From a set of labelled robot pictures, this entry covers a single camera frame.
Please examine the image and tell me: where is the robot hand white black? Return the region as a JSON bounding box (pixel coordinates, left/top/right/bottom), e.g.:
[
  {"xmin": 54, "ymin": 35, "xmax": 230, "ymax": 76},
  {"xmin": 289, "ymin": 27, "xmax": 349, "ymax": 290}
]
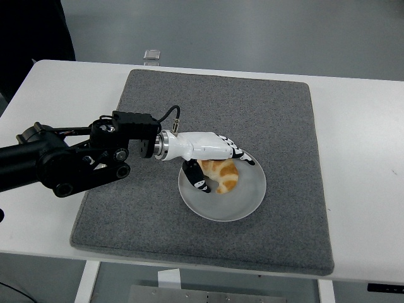
[{"xmin": 164, "ymin": 131, "xmax": 256, "ymax": 194}]

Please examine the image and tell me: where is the croissant bread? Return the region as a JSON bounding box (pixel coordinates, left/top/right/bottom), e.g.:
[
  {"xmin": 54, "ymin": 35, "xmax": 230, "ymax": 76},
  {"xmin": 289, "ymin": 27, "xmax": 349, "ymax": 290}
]
[{"xmin": 197, "ymin": 158, "xmax": 240, "ymax": 194}]

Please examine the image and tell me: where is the grey round plate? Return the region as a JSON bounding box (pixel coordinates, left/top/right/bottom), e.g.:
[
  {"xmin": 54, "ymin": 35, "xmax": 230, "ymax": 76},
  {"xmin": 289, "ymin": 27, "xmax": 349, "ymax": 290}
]
[{"xmin": 178, "ymin": 148, "xmax": 267, "ymax": 222}]

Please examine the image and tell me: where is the grey felt mat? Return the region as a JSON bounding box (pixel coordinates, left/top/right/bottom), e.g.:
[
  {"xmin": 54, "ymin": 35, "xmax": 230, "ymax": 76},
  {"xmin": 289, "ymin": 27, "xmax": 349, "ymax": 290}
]
[{"xmin": 69, "ymin": 69, "xmax": 335, "ymax": 277}]

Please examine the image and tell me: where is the white table leg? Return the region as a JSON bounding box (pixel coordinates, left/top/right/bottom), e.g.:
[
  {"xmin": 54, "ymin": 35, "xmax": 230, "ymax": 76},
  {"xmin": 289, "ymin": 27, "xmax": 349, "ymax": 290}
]
[
  {"xmin": 74, "ymin": 261, "xmax": 101, "ymax": 303},
  {"xmin": 317, "ymin": 279, "xmax": 336, "ymax": 303}
]

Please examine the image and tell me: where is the large black object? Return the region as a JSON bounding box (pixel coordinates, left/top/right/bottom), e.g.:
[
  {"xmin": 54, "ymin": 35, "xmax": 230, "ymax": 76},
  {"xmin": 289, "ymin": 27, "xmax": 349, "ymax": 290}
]
[{"xmin": 0, "ymin": 0, "xmax": 76, "ymax": 105}]

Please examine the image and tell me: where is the black table control panel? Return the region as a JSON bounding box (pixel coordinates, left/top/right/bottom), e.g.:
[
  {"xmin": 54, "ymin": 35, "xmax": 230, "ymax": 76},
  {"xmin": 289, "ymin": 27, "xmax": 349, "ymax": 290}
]
[{"xmin": 367, "ymin": 283, "xmax": 404, "ymax": 293}]

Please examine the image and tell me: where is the thin black floor cable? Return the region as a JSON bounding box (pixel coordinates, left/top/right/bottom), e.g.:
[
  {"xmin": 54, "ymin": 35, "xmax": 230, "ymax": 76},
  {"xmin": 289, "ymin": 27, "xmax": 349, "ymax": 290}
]
[{"xmin": 0, "ymin": 277, "xmax": 32, "ymax": 303}]

